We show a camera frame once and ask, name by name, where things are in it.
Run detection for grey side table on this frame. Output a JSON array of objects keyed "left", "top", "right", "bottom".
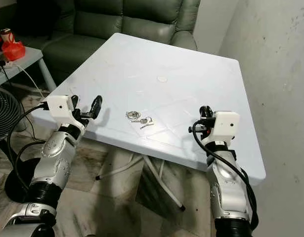
[{"left": 0, "top": 46, "right": 58, "bottom": 92}]

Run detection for white plastic folding table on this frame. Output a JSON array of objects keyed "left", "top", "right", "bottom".
[{"left": 31, "top": 33, "right": 266, "bottom": 212}]

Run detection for red plastic bag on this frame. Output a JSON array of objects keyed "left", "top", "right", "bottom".
[{"left": 1, "top": 40, "right": 26, "bottom": 62}]

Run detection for red and white cup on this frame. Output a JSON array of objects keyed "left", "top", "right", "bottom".
[{"left": 0, "top": 28, "right": 14, "bottom": 43}]

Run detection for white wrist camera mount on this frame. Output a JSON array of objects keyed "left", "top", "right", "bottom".
[
  {"left": 210, "top": 111, "right": 241, "bottom": 144},
  {"left": 45, "top": 94, "right": 81, "bottom": 130}
]

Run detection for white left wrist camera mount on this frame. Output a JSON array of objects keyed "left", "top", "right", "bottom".
[{"left": 45, "top": 94, "right": 81, "bottom": 130}]

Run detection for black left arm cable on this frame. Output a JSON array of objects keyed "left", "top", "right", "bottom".
[{"left": 6, "top": 101, "right": 48, "bottom": 193}]

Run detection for white power cord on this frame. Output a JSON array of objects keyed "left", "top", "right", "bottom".
[{"left": 14, "top": 64, "right": 46, "bottom": 98}]

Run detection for black standing fan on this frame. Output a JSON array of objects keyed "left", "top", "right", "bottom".
[{"left": 0, "top": 82, "right": 44, "bottom": 204}]

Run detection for silver keys on ring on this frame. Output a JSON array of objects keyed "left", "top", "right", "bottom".
[{"left": 126, "top": 111, "right": 154, "bottom": 130}]

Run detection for dark green leather sofa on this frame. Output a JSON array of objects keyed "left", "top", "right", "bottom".
[{"left": 0, "top": 0, "right": 202, "bottom": 85}]

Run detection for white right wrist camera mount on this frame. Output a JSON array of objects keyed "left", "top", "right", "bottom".
[{"left": 210, "top": 111, "right": 241, "bottom": 144}]

